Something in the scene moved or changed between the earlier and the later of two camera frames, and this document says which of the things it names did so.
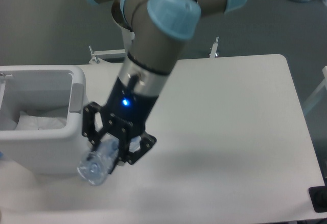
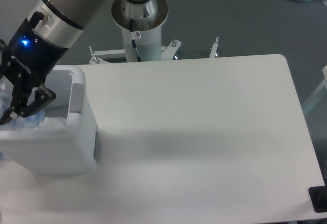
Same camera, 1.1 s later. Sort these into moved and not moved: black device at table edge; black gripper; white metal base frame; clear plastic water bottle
Moved: clear plastic water bottle; black gripper
Not moved: black device at table edge; white metal base frame
